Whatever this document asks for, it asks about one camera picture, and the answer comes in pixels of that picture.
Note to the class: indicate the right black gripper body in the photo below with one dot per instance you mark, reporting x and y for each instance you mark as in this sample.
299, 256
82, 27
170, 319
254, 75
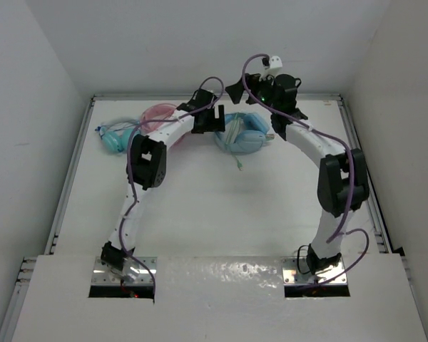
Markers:
264, 88

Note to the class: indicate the light blue headphones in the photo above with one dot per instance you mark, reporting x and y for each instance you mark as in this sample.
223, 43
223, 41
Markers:
245, 133

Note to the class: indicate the pink headphones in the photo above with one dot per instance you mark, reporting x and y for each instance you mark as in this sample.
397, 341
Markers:
160, 122

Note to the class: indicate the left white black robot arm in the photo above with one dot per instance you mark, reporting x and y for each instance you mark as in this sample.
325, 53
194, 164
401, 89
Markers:
146, 147

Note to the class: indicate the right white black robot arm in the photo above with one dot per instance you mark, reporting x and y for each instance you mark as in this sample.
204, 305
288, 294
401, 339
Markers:
342, 184

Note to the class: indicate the teal headphones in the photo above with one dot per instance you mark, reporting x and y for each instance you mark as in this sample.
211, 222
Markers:
115, 135

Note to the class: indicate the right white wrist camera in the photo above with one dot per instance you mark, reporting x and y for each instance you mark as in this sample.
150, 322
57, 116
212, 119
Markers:
271, 66

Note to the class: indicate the aluminium frame rail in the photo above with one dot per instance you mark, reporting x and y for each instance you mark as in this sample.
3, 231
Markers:
186, 96
68, 182
371, 204

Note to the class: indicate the right aluminium frame rail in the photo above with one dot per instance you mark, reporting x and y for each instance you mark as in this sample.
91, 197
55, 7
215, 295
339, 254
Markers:
371, 204

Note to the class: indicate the left aluminium frame rail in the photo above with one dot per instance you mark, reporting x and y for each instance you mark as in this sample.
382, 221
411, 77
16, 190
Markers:
68, 182

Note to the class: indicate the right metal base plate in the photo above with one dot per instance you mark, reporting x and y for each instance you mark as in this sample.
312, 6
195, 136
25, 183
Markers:
296, 273

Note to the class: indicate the metal base plate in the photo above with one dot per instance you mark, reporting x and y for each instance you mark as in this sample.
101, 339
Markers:
132, 273
296, 273

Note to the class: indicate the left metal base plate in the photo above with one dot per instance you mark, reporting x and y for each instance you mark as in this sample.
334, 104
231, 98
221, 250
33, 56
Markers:
132, 273

